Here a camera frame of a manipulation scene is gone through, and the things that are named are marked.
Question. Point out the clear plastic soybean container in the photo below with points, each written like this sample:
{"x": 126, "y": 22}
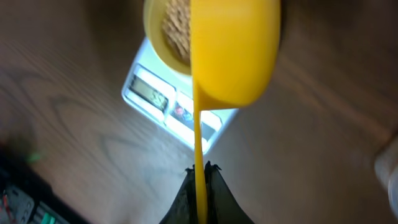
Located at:
{"x": 386, "y": 171}

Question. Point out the yellow plastic measuring scoop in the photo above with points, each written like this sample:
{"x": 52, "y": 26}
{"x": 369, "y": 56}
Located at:
{"x": 234, "y": 46}

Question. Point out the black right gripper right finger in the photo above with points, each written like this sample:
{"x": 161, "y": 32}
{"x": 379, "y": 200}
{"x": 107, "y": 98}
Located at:
{"x": 222, "y": 206}

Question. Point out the white digital kitchen scale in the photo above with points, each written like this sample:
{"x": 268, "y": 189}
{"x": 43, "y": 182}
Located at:
{"x": 161, "y": 94}

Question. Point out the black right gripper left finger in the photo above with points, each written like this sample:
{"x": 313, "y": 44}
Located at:
{"x": 184, "y": 207}

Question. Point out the soybeans in bowl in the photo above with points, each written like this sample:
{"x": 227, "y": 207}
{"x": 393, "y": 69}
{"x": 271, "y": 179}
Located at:
{"x": 176, "y": 28}

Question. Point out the pale yellow plastic bowl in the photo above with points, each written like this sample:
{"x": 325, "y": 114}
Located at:
{"x": 153, "y": 15}

